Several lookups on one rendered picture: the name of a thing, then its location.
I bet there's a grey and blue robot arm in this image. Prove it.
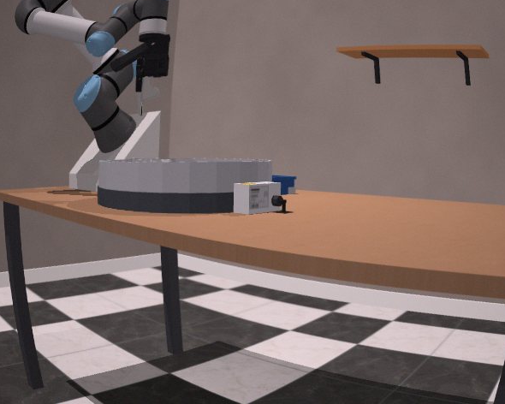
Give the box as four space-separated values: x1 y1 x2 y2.
15 0 169 153

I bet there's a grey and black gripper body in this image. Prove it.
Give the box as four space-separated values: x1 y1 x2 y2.
136 33 170 77

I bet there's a blue open crate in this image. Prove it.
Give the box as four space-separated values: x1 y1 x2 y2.
272 175 296 195

